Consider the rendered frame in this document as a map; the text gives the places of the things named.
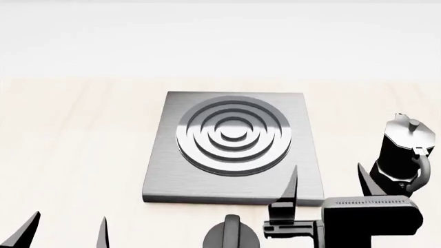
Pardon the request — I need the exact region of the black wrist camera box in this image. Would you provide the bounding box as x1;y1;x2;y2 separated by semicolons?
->
321;194;424;230

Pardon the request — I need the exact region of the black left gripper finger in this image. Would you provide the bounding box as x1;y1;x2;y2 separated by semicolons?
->
0;210;41;248
95;216;111;248

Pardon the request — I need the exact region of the black round stove knob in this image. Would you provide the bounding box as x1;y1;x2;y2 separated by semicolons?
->
202;214;261;248

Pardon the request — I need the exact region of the grey metal flat stove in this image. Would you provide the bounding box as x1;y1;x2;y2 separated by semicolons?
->
141;90;325;207

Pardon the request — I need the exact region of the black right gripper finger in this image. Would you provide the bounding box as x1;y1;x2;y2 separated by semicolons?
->
268;165;299;225
356;162;384;198

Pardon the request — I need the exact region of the black and silver moka pot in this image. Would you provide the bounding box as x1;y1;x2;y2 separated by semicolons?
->
369;112;436;198

